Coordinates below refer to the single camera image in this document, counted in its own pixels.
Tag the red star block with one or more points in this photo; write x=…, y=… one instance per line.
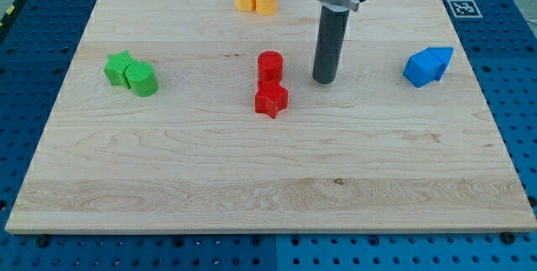
x=271, y=98

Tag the red cylinder block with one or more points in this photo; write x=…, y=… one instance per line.
x=270, y=66

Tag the wooden board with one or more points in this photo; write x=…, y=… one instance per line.
x=368, y=153

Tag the yellow heart block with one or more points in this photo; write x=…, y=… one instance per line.
x=266, y=7

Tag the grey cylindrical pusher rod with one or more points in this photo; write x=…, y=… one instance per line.
x=331, y=32

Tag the green cylinder block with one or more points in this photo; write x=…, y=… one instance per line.
x=141, y=78

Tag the green star block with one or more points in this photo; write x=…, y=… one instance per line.
x=116, y=66

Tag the blue cube block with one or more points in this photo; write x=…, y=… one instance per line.
x=421, y=68

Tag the blue triangle block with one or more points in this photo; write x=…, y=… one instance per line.
x=443, y=54

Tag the white fiducial marker tag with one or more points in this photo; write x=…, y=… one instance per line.
x=464, y=9

